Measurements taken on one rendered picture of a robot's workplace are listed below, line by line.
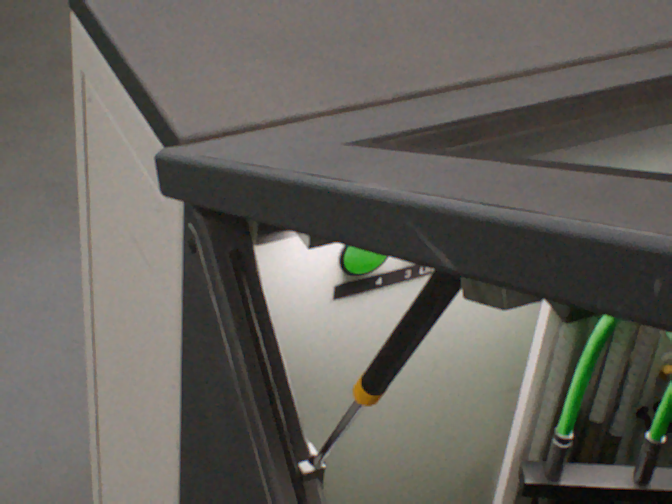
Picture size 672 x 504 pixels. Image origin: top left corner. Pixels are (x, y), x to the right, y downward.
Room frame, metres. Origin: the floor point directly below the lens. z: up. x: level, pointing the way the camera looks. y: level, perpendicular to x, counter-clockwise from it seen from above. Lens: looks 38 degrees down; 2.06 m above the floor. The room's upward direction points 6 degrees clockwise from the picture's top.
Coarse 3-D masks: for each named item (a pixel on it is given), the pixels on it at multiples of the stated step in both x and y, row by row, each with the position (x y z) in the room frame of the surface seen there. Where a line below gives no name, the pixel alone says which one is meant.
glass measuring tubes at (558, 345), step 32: (544, 320) 0.96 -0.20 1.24; (576, 320) 0.93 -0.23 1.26; (544, 352) 0.96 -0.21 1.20; (576, 352) 0.98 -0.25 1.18; (608, 352) 0.98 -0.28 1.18; (640, 352) 1.00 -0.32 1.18; (544, 384) 0.95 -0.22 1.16; (608, 384) 0.98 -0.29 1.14; (544, 416) 0.94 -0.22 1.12; (608, 416) 1.01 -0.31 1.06; (512, 448) 0.96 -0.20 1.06; (544, 448) 0.94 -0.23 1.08; (576, 448) 0.99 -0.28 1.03; (608, 448) 1.00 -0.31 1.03; (512, 480) 0.96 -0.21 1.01
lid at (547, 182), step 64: (640, 64) 0.94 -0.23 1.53; (320, 128) 0.81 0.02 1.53; (384, 128) 0.76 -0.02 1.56; (448, 128) 0.74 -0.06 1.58; (512, 128) 0.76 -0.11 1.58; (576, 128) 0.75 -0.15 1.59; (640, 128) 0.72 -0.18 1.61; (192, 192) 0.74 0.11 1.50; (256, 192) 0.65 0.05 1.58; (320, 192) 0.59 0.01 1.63; (384, 192) 0.54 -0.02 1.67; (448, 192) 0.50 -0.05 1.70; (512, 192) 0.49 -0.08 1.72; (576, 192) 0.47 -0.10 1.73; (640, 192) 0.45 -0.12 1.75; (448, 256) 0.48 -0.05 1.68; (512, 256) 0.44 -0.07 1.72; (576, 256) 0.41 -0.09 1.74; (640, 256) 0.38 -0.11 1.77; (640, 320) 0.37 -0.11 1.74
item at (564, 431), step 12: (600, 324) 0.86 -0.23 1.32; (612, 324) 0.85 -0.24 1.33; (600, 336) 0.86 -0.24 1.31; (588, 348) 0.87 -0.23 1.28; (600, 348) 0.87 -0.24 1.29; (588, 360) 0.87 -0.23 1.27; (576, 372) 0.88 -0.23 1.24; (588, 372) 0.88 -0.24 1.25; (576, 384) 0.88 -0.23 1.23; (576, 396) 0.88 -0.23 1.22; (564, 408) 0.89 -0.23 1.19; (576, 408) 0.88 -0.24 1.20; (564, 420) 0.89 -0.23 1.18; (564, 432) 0.88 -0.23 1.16; (564, 444) 0.88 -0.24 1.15
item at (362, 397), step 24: (432, 288) 0.54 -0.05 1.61; (456, 288) 0.53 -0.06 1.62; (408, 312) 0.56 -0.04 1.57; (432, 312) 0.55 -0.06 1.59; (408, 336) 0.56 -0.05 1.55; (384, 360) 0.58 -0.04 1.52; (360, 384) 0.60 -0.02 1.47; (384, 384) 0.59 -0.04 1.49; (360, 408) 0.62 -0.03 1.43; (336, 432) 0.64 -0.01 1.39; (312, 456) 0.68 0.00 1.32
